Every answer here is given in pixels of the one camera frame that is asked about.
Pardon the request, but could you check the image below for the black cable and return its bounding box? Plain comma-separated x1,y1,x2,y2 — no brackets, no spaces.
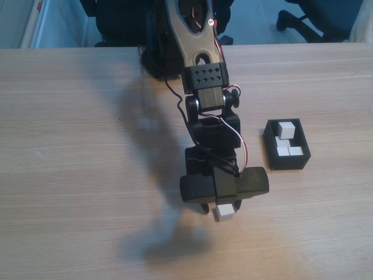
163,74,243,179

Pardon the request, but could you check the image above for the red and white cable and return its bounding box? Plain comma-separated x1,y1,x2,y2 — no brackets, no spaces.
199,112,248,176

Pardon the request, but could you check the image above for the white cabinet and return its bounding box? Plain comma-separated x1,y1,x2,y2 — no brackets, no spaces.
19,0,88,49

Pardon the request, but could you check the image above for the beige fabric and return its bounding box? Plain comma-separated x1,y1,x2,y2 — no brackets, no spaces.
348,0,373,43

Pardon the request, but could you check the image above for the black open box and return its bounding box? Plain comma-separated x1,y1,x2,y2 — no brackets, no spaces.
263,118,312,172

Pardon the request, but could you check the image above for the black oval camera box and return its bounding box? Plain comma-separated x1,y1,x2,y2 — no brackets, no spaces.
178,166,270,205

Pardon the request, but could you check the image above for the black office chair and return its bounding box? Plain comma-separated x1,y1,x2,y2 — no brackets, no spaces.
78,0,234,48
276,0,365,44

